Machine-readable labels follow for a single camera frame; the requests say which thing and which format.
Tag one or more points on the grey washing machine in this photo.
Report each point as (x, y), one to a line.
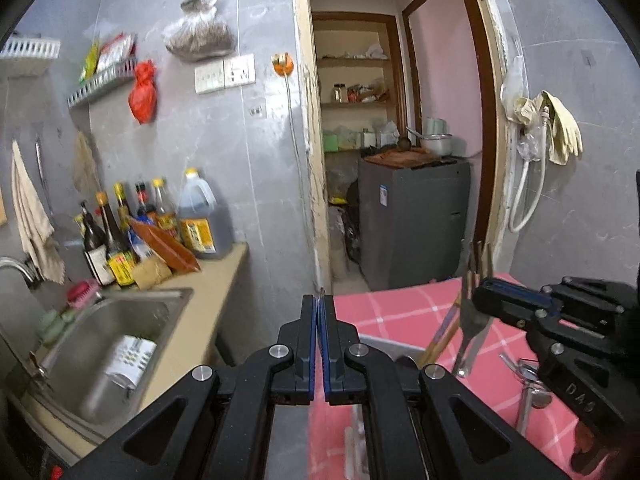
(415, 225)

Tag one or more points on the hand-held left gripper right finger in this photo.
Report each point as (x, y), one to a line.
(326, 350)

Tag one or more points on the green seasoning packet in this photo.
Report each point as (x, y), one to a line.
(90, 62)

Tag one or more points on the beige kitchen counter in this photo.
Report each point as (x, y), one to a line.
(210, 290)

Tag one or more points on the wooden storage shelf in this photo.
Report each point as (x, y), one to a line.
(355, 57)

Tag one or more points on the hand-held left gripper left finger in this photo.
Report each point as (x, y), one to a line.
(312, 350)

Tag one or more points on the dark pump bottle white label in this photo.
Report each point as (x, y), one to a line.
(95, 255)

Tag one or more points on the clear bag of dried goods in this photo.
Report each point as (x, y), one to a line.
(200, 37)

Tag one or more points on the steel faucet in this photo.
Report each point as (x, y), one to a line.
(20, 267)

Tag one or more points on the grey wall rack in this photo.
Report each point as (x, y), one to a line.
(102, 85)

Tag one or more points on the brown wooden chopstick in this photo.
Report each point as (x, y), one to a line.
(447, 332)
(440, 332)

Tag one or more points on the clear bottle yellow cap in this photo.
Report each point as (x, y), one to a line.
(165, 210)

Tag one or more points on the slim dark bottle yellow cap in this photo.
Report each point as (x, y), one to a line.
(121, 205)

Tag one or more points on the beige scrubber ball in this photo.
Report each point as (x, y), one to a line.
(150, 274)

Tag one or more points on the hanging metal kitchen tool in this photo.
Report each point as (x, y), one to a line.
(42, 180)

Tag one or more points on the person's right hand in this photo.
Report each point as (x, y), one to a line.
(595, 452)

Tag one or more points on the white perforated sink basket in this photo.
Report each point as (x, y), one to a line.
(130, 360)

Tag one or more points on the beige hanging towel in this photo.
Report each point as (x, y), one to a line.
(32, 220)

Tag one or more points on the pink checked tablecloth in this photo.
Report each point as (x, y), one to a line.
(400, 310)

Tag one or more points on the cream rubber gloves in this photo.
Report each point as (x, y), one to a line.
(562, 130)

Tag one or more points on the red and white seasoning packets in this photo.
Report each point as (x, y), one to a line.
(116, 52)

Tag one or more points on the clear hanging plastic bag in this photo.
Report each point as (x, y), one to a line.
(514, 87)

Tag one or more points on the orange seasoning packet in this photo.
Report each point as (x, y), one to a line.
(167, 247)

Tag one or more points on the small white wall socket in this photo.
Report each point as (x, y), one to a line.
(256, 109)

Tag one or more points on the white wall switch plate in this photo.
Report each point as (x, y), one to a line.
(209, 79)

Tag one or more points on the stainless steel sink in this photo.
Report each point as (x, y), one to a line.
(85, 340)

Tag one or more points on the large brown oil jug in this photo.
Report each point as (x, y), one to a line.
(205, 220)

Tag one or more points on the dark bottle red cap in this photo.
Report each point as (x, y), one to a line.
(144, 202)

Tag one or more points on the white plastic wall basket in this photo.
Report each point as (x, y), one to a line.
(30, 51)

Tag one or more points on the wooden cutting board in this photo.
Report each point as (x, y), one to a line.
(400, 158)

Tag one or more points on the red plastic bag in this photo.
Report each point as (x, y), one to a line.
(142, 95)

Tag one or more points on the pink scrub brush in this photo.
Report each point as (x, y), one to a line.
(84, 292)

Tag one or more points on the metal tongs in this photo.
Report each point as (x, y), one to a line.
(470, 345)

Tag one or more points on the metal cooking pot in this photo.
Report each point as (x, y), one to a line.
(437, 146)

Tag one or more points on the blue and white bag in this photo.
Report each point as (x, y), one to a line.
(137, 246)

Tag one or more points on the worn wooden door frame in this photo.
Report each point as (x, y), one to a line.
(305, 110)

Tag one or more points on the hanging beige loofah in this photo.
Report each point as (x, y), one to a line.
(85, 165)

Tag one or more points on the glass jar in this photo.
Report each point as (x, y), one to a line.
(340, 93)

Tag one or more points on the green box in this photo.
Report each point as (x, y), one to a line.
(331, 142)

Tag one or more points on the orange wall hook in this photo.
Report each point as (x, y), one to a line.
(282, 63)

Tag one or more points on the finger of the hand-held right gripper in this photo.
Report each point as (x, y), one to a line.
(520, 294)
(505, 310)

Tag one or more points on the dark sauce bottle yellow label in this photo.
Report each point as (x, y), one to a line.
(120, 265)

